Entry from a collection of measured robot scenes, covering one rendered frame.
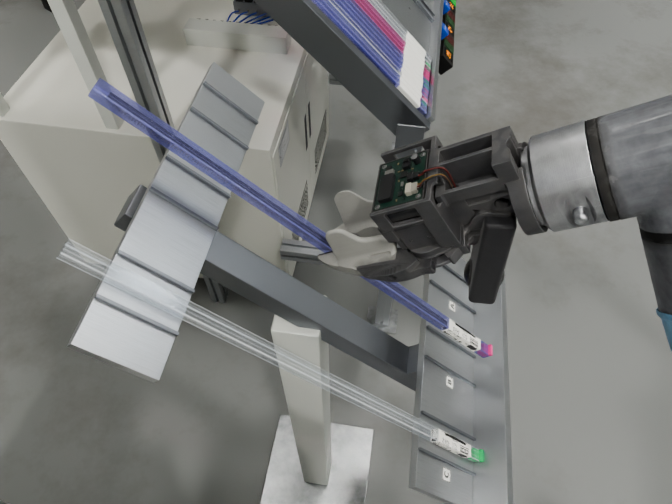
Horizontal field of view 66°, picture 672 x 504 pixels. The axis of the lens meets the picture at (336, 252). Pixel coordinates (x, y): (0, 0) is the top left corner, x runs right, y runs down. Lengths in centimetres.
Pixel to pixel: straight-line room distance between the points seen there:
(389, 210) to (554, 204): 12
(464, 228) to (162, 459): 117
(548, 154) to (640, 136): 6
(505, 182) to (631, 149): 8
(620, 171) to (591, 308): 139
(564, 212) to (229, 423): 119
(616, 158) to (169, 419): 131
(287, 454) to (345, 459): 15
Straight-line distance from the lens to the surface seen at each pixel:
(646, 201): 39
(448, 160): 40
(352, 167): 194
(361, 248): 46
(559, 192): 39
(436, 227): 41
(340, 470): 139
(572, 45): 279
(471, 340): 64
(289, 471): 140
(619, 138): 39
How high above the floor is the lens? 137
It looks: 54 degrees down
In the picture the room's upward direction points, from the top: straight up
